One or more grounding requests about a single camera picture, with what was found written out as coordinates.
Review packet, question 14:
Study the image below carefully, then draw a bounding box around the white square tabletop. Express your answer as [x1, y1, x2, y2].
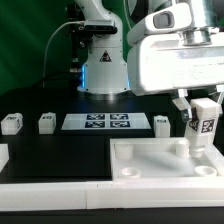
[110, 138, 224, 180]

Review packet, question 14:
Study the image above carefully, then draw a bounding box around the white front fence bar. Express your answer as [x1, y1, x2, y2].
[0, 177, 224, 211]

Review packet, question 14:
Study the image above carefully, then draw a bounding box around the white cable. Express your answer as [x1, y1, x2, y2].
[42, 20, 86, 88]

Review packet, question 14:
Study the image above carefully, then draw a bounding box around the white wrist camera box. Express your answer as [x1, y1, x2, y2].
[127, 3, 191, 46]

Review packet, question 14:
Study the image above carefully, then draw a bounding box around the black camera on stand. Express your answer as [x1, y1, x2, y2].
[66, 3, 92, 73]

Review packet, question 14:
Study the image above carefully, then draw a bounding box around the black cable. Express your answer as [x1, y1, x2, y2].
[31, 71, 83, 88]

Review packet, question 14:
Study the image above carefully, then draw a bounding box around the marker sheet with tags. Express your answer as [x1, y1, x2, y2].
[62, 113, 151, 130]

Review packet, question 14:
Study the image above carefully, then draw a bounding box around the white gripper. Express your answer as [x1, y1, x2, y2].
[127, 32, 224, 123]

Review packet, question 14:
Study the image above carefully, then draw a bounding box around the white left fence bar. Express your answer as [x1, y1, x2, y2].
[0, 144, 9, 172]

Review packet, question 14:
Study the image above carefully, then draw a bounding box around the white fence bar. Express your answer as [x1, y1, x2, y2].
[0, 177, 224, 211]
[0, 144, 9, 172]

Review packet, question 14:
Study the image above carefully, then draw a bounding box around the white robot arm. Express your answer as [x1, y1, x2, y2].
[75, 0, 224, 121]

